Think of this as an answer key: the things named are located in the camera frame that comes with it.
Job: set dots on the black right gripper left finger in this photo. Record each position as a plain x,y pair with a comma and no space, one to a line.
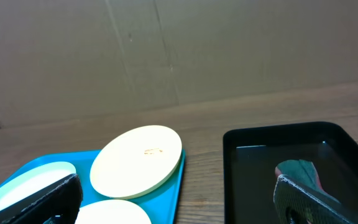
57,203

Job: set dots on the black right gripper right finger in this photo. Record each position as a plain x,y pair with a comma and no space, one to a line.
297,203

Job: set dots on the light blue plate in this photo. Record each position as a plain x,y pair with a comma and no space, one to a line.
32,181

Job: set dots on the yellow plate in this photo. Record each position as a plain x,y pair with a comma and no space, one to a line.
136,162
112,211

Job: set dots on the black tray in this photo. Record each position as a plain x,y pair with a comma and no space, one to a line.
251,155

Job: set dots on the teal plastic tray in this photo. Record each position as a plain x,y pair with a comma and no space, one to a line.
160,204

